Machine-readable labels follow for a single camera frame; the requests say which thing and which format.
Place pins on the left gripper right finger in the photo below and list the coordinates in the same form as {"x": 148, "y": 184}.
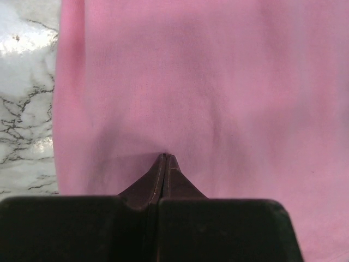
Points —
{"x": 192, "y": 227}

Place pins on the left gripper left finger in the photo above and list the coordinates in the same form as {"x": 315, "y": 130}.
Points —
{"x": 84, "y": 228}

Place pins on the pink t-shirt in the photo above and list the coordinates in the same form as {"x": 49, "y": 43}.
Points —
{"x": 250, "y": 96}

